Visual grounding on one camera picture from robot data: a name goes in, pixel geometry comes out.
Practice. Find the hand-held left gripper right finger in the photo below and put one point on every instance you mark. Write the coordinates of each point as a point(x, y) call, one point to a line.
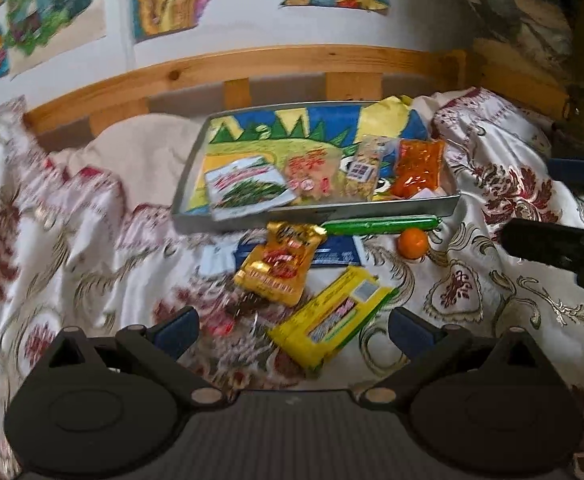
point(412, 332)

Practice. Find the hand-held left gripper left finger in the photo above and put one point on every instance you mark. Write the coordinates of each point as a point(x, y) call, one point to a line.
point(177, 330)

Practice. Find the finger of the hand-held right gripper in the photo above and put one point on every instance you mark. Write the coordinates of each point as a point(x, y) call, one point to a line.
point(582, 171)
point(552, 245)

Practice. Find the yellow green snack packet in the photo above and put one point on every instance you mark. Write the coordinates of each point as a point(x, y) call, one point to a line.
point(322, 325)

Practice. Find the blue white snack packet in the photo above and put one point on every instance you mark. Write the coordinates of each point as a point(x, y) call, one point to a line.
point(342, 250)

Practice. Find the green sausage stick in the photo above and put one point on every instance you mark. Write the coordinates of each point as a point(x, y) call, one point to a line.
point(382, 224)

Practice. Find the golden yellow snack packet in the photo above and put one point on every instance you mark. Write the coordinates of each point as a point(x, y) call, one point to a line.
point(277, 265)

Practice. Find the grey metal tray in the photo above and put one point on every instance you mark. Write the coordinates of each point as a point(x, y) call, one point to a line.
point(252, 222)

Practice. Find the orange snack packet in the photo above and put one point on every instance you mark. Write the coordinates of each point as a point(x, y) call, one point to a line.
point(417, 170)

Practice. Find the green white seaweed packet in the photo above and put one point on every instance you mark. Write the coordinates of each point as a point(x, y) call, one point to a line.
point(247, 185)

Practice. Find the clear peanut packet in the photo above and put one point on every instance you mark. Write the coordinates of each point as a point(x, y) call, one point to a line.
point(362, 170)

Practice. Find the clear pink snack packet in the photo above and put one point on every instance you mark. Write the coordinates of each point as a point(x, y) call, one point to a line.
point(312, 170)

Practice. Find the orange tangerine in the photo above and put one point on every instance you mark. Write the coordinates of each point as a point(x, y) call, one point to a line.
point(413, 244)

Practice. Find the floral satin printed blanket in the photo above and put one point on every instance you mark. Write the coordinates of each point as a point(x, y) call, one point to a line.
point(47, 260)

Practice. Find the patterned hanging cloth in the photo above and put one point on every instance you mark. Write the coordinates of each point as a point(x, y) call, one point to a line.
point(512, 5)

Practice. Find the wooden bed headboard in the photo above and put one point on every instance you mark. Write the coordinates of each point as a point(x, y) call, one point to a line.
point(272, 60)

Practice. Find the wooden side rail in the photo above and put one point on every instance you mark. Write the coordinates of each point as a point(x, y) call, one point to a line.
point(517, 75)

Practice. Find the colourful swirl wall poster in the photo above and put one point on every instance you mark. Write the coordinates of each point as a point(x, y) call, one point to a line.
point(177, 0)

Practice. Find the blond figure wall poster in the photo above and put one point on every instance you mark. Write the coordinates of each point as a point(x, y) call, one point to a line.
point(52, 15)

